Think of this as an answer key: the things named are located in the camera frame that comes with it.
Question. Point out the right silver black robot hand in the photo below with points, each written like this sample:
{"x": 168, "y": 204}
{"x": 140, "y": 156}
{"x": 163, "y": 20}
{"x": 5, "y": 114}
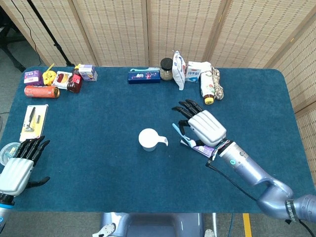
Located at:
{"x": 207, "y": 128}

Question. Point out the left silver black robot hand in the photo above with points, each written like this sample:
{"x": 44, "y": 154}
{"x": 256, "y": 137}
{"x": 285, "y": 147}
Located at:
{"x": 14, "y": 170}

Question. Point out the purple white toothpaste tube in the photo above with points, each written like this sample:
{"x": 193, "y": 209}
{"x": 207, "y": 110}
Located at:
{"x": 205, "y": 150}

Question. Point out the light blue toothbrush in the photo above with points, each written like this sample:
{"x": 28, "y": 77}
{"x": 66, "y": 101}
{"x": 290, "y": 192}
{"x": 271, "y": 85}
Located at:
{"x": 186, "y": 138}

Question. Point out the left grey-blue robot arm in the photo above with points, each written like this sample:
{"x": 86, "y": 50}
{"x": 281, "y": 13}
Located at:
{"x": 3, "y": 212}

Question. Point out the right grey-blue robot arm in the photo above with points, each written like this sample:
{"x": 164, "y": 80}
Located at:
{"x": 247, "y": 165}

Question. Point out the clear tub of clips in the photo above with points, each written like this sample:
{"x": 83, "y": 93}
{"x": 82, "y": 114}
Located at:
{"x": 6, "y": 151}

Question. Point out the white bottle yellow cap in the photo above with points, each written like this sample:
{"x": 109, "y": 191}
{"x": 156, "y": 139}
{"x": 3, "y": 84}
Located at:
{"x": 207, "y": 86}

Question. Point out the razor in blister pack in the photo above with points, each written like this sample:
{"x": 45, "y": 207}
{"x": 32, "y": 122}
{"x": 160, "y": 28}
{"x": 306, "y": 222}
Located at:
{"x": 34, "y": 123}

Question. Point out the white blue milk carton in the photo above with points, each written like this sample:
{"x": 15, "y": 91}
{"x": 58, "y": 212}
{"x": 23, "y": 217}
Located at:
{"x": 193, "y": 72}

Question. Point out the white snack bag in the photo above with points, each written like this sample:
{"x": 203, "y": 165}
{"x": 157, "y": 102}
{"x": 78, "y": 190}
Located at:
{"x": 179, "y": 71}

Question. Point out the glass jar black lid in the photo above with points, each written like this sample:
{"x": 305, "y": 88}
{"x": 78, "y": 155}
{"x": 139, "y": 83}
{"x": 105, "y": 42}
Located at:
{"x": 166, "y": 71}

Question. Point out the dark blue long box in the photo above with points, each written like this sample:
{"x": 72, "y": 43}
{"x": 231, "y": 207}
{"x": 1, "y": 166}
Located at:
{"x": 144, "y": 77}

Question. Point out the orange drink can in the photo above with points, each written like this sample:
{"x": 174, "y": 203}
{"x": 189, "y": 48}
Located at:
{"x": 40, "y": 91}

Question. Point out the teal cleaning brush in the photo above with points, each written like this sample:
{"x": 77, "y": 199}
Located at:
{"x": 138, "y": 69}

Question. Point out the small purple box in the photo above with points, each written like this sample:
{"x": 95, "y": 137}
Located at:
{"x": 32, "y": 77}

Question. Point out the blue felt table cloth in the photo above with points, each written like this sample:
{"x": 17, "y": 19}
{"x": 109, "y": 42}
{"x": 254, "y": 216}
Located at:
{"x": 111, "y": 111}

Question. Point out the yellow tape measure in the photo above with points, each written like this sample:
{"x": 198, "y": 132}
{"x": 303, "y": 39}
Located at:
{"x": 48, "y": 76}

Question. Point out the white snack packet red fruit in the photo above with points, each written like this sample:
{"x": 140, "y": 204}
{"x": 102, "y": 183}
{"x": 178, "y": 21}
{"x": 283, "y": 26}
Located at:
{"x": 61, "y": 79}

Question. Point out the dark red juice bottle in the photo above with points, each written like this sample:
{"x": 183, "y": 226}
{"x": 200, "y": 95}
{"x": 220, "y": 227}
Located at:
{"x": 74, "y": 85}

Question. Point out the grey-blue robot torso base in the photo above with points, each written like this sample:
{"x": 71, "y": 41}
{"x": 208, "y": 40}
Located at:
{"x": 153, "y": 224}

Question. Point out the purple juice carton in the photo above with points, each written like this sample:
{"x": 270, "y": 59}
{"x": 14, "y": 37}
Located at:
{"x": 89, "y": 72}

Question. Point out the black tripod stand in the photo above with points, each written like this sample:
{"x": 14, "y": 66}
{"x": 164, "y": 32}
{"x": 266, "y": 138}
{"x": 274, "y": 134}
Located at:
{"x": 55, "y": 46}

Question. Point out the bamboo folding screen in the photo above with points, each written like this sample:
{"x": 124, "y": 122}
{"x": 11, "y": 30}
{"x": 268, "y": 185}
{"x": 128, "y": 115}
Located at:
{"x": 111, "y": 29}

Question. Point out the black chair frame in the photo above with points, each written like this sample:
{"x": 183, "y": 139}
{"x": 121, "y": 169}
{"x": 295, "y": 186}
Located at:
{"x": 5, "y": 43}

